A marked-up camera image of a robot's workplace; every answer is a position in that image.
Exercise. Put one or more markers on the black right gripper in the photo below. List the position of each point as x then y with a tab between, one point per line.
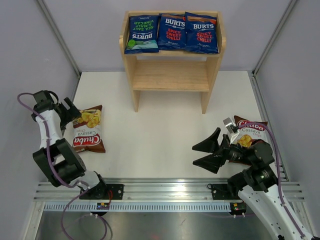
213	162

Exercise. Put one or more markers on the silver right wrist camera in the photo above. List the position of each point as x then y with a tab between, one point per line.
233	130

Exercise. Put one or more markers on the grey aluminium frame post right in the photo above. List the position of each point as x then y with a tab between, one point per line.
280	25

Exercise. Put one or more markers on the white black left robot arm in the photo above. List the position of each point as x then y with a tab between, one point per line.
56	158

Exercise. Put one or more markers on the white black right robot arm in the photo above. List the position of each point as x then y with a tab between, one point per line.
257	186

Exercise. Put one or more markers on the wooden two-tier shelf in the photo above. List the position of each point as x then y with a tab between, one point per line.
175	70

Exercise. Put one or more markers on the grey aluminium frame post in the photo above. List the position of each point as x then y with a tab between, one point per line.
58	35
280	25

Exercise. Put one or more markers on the brown Chuba cassava chips bag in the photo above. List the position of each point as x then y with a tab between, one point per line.
87	131

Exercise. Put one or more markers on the blue Burts sea salt bag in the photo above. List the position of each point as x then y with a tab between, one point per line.
143	34

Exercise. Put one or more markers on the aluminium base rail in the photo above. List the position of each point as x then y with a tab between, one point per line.
143	195

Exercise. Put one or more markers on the grey aluminium frame post left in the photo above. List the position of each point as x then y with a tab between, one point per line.
58	35

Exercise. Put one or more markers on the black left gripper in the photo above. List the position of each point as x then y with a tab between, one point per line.
72	110

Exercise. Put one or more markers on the blue Burts spicy chilli bag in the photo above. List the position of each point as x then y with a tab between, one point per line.
172	32

